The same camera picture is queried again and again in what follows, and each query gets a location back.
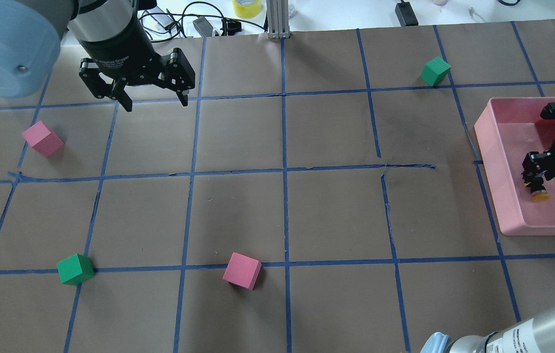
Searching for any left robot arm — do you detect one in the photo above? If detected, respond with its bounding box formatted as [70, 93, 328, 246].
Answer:
[0, 0, 196, 112]

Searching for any pink cube far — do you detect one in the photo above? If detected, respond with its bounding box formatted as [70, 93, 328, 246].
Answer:
[22, 121, 65, 158]

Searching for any black power adapter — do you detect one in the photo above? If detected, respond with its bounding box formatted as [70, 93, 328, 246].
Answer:
[394, 0, 419, 27]

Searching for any pink cube centre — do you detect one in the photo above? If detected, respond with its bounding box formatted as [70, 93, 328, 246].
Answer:
[222, 252, 262, 290]

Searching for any green cube far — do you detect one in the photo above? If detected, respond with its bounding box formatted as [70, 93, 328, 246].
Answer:
[56, 254, 95, 286]

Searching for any pink plastic bin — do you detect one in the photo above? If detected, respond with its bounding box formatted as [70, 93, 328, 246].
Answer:
[474, 98, 555, 236]

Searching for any aluminium frame post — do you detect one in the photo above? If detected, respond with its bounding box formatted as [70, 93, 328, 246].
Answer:
[266, 0, 291, 39]

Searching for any pink cube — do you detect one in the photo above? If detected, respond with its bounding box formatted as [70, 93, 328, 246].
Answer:
[222, 252, 262, 290]
[22, 121, 65, 158]

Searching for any yellow tape roll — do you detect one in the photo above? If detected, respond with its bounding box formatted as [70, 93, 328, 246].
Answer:
[232, 0, 262, 19]

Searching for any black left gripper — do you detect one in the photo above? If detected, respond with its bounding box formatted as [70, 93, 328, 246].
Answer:
[77, 14, 196, 112]

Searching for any green cube near bin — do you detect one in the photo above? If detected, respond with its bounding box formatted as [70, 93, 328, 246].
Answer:
[420, 56, 451, 87]

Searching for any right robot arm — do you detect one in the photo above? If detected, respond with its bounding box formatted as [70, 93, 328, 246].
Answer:
[421, 98, 555, 353]

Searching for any yellow push button switch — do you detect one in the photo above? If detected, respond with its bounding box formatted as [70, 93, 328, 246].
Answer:
[522, 172, 551, 203]

